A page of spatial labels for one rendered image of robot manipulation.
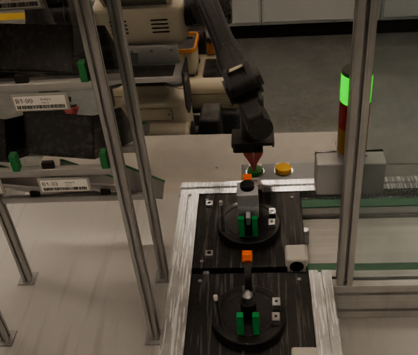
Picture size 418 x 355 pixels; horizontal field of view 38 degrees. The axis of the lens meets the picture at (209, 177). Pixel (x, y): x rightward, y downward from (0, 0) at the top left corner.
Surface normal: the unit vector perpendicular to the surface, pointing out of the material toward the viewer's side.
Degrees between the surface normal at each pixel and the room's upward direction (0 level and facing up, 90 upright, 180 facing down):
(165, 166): 0
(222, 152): 0
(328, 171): 90
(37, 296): 0
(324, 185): 90
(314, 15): 90
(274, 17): 90
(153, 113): 98
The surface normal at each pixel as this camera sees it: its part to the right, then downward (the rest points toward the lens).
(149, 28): -0.07, 0.72
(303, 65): -0.08, -0.79
